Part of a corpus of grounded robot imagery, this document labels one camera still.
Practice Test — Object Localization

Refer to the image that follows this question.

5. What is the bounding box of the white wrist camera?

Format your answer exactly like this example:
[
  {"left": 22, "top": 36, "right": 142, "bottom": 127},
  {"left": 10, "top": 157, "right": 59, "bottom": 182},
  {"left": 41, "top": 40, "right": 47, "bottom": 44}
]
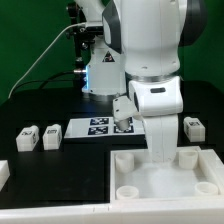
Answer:
[{"left": 113, "top": 96, "right": 139, "bottom": 131}]

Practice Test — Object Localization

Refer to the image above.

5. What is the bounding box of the white left corner block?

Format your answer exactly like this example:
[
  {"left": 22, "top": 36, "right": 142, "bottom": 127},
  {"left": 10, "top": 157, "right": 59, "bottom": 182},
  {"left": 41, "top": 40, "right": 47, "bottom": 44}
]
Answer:
[{"left": 0, "top": 160, "right": 10, "bottom": 191}]

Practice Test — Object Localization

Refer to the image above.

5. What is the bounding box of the black cable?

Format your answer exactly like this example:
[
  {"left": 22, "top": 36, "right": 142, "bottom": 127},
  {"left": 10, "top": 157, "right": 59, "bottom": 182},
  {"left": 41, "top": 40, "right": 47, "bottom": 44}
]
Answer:
[{"left": 9, "top": 70, "right": 76, "bottom": 98}]

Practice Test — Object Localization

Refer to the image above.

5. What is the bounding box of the white sheet with tags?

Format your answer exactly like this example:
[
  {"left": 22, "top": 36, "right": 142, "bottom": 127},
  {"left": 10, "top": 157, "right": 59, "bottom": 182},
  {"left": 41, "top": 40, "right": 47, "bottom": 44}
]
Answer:
[{"left": 64, "top": 117, "right": 144, "bottom": 139}]

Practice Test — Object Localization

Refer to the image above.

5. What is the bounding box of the white square tabletop part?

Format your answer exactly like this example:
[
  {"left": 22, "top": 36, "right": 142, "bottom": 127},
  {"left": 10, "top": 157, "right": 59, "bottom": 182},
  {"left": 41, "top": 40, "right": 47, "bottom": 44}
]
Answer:
[{"left": 110, "top": 146, "right": 224, "bottom": 201}]

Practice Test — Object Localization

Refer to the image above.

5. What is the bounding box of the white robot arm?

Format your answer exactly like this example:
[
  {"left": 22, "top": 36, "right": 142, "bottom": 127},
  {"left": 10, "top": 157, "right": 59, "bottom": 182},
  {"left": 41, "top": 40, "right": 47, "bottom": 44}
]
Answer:
[{"left": 75, "top": 0, "right": 207, "bottom": 162}]

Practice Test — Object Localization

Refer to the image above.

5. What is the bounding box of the white cable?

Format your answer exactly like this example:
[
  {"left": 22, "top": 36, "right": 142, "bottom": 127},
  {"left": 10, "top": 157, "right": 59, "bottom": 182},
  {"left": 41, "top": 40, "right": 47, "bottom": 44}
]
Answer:
[{"left": 7, "top": 22, "right": 87, "bottom": 100}]

